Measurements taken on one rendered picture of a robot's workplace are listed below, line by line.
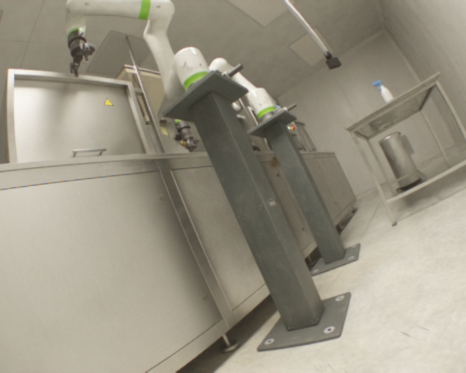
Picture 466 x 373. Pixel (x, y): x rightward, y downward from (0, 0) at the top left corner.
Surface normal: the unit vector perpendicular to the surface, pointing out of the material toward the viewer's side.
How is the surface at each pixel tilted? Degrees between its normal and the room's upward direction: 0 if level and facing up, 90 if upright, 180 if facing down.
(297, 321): 90
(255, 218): 90
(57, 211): 90
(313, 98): 90
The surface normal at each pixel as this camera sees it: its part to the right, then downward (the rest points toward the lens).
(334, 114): -0.58, 0.11
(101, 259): 0.71, -0.42
